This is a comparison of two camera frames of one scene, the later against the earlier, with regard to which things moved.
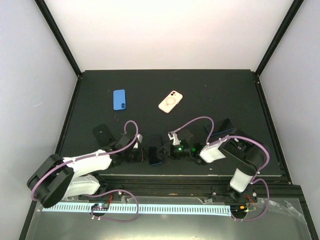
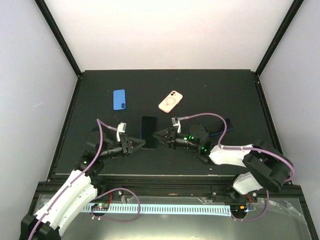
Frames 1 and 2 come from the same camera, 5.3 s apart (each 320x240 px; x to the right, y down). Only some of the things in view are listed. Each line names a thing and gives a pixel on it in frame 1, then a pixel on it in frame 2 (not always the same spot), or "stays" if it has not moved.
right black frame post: [290, 15] stays
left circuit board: [100, 207] stays
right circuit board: [238, 209] stays
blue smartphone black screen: [154, 158] → [149, 126]
